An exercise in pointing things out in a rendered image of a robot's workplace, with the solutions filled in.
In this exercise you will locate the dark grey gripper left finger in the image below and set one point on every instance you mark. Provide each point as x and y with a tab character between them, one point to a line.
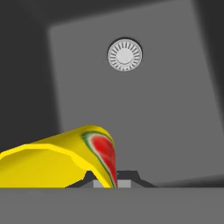
89	179

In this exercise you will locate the white round sink drain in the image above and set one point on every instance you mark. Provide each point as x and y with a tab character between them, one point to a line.
124	55

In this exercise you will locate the yellow cup with watermelon print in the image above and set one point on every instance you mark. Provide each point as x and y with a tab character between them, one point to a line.
58	160

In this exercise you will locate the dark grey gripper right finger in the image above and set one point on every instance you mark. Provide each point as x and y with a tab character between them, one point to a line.
131	178

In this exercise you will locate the grey sink basin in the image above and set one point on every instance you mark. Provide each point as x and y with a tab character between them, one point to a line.
140	116

